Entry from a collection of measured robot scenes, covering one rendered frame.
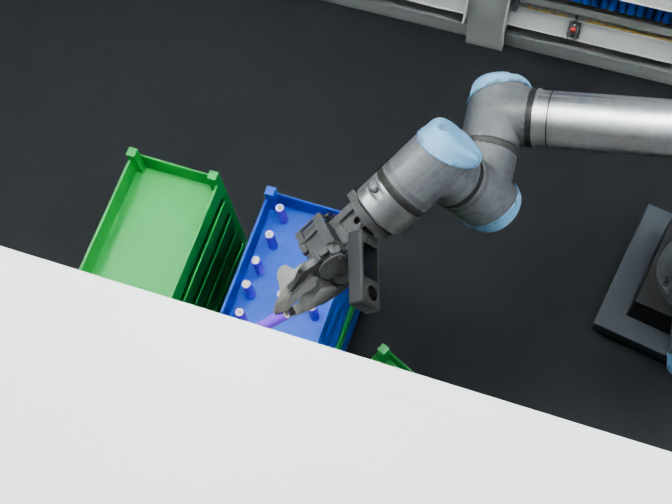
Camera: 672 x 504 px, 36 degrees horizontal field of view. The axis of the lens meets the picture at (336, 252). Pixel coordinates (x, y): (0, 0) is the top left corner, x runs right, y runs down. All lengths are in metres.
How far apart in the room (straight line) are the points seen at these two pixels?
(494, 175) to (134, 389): 1.00
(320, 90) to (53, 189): 0.70
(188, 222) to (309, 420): 1.59
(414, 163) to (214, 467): 0.92
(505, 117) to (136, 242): 0.90
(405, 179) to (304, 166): 1.10
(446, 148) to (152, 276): 0.88
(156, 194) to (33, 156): 0.58
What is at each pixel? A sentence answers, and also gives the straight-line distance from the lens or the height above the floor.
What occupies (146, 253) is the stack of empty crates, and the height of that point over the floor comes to 0.32.
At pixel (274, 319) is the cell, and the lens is 1.55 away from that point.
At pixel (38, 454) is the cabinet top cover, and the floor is 1.70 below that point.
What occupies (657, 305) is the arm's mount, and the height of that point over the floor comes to 0.16.
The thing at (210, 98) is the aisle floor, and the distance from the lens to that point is 2.64.
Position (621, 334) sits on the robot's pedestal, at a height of 0.06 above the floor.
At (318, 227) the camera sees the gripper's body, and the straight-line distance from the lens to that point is 1.51.
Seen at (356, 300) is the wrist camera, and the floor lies 0.89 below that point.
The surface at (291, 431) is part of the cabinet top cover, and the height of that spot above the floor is 1.70.
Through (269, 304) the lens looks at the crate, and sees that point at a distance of 2.05.
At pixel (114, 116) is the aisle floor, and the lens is 2.68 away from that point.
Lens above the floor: 2.25
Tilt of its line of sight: 68 degrees down
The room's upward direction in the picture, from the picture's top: 12 degrees counter-clockwise
